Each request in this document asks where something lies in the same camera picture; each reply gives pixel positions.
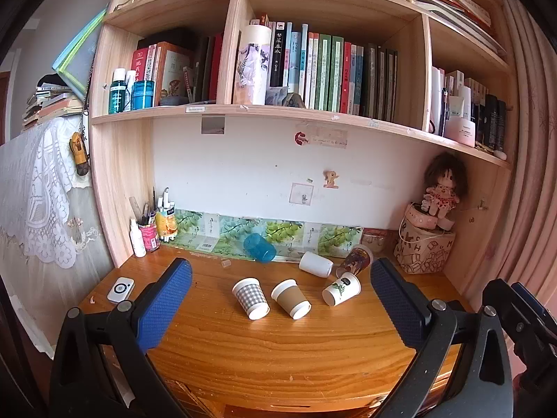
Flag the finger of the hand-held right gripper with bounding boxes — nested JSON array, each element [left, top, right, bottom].
[[500, 282, 557, 395], [482, 278, 529, 336]]

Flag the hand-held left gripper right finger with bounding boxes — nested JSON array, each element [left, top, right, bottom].
[[370, 258, 515, 418]]

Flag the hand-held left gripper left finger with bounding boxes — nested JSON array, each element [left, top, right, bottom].
[[50, 258, 193, 418]]

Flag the leaf print white paper cup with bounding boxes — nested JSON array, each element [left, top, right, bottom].
[[322, 272, 362, 307]]

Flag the clear printed plastic cup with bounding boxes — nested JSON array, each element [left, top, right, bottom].
[[336, 244, 375, 278]]

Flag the checkered paper cup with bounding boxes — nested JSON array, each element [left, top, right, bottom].
[[232, 277, 270, 319]]

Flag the plain white paper cup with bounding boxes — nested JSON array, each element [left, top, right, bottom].
[[299, 251, 334, 278]]

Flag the blue plastic cup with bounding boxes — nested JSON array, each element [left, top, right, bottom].
[[243, 233, 277, 263]]

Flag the brown sleeve paper cup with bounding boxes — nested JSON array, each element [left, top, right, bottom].
[[271, 279, 312, 319]]

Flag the white upright books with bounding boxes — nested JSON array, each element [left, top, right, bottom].
[[430, 66, 446, 133]]

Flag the white round-button remote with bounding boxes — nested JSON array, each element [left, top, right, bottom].
[[107, 277, 136, 304]]

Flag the letter print storage basket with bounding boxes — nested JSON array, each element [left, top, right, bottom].
[[393, 221, 457, 274]]

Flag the pink pen holder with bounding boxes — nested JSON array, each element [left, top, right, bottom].
[[138, 221, 160, 253]]

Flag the small clear plastic box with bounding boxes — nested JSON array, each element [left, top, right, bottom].
[[360, 231, 389, 254]]

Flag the pink round box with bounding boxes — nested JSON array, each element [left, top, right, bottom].
[[402, 201, 456, 232]]

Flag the brown-haired rag doll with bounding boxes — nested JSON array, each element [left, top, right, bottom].
[[419, 152, 470, 219]]

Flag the leaf print paper strip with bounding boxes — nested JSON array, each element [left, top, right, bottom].
[[171, 208, 364, 263]]

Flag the wooden bookshelf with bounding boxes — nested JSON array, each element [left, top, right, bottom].
[[89, 0, 519, 301]]

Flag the pink curtain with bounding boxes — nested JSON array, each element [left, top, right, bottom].
[[494, 0, 557, 297]]

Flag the white lace cloth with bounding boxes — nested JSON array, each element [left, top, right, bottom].
[[0, 124, 115, 271]]

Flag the pink cream jar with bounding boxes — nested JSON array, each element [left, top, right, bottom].
[[444, 115, 478, 147]]

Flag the row of dark cosmetic bottles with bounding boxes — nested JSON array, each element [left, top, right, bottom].
[[475, 93, 508, 154]]

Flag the black pen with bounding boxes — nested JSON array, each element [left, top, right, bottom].
[[439, 87, 450, 137]]

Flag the blue cosmetic jar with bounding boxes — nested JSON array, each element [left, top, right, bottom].
[[132, 80, 156, 110]]

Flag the teal plastic bottle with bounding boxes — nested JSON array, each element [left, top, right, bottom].
[[109, 68, 128, 114]]

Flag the slim white spray bottle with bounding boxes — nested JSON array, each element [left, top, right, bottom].
[[125, 70, 137, 112]]

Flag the stack of worn books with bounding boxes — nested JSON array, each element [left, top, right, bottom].
[[22, 86, 86, 130]]

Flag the row of red and dark books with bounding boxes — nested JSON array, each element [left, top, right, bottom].
[[131, 30, 225, 106]]

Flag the row of green and dark books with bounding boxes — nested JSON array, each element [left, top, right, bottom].
[[250, 14, 400, 123]]

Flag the black hat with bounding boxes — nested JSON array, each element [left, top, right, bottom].
[[36, 74, 67, 93]]

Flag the white floral paper tube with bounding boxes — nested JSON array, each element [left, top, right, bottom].
[[232, 24, 273, 106]]

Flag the green-edged clear folder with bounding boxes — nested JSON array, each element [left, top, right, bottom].
[[52, 8, 108, 97]]

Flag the pile of flat books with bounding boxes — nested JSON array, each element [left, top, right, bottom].
[[391, 0, 511, 55]]

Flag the small square wall card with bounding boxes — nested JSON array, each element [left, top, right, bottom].
[[290, 182, 314, 206]]

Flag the grey wall photo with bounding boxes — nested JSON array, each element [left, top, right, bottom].
[[201, 114, 226, 135]]

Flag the red taped wall note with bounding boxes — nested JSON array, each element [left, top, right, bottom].
[[294, 129, 349, 149]]

